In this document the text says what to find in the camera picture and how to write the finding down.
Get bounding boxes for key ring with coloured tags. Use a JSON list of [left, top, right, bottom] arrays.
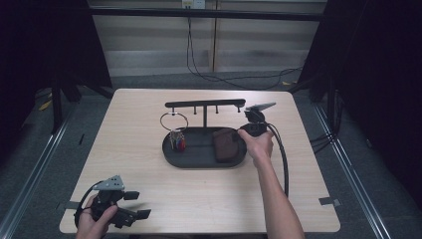
[[159, 112, 189, 153]]

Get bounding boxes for black horizontal bar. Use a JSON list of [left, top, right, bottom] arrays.
[[89, 7, 326, 22]]

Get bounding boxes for right hand-held gripper cable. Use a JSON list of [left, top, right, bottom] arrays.
[[265, 122, 290, 198]]

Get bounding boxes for white wall socket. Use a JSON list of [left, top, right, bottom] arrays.
[[181, 0, 207, 10]]

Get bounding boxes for person's left hand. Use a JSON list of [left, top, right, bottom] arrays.
[[75, 193, 118, 239]]

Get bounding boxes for black floor cables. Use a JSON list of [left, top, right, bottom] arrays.
[[310, 131, 337, 154]]

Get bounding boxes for black key rack with tray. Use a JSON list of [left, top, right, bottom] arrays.
[[161, 98, 248, 169]]

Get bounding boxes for person's right hand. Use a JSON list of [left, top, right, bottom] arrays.
[[237, 128, 275, 168]]

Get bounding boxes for black wall cable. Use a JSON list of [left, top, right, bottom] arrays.
[[186, 16, 304, 92]]

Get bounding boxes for black metal stand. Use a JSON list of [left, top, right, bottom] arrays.
[[50, 74, 65, 134]]

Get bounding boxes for yellow floor tape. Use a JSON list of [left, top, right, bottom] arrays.
[[37, 99, 54, 113]]

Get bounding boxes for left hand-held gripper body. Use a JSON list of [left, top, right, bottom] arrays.
[[91, 174, 140, 229]]

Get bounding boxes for metal floor rail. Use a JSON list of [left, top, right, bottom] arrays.
[[0, 108, 78, 239], [313, 103, 393, 239]]

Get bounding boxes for left hand-held gripper cable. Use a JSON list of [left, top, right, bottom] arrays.
[[74, 180, 104, 228]]

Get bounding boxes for brown zip pouch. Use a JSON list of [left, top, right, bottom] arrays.
[[212, 127, 241, 163]]

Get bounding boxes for hand-held gripper cable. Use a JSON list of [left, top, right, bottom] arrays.
[[265, 122, 290, 198], [74, 180, 104, 228]]

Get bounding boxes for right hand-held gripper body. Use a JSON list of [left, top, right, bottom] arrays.
[[239, 102, 277, 137]]

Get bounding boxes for black curtain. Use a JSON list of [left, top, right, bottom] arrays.
[[0, 0, 113, 167], [297, 0, 422, 200]]

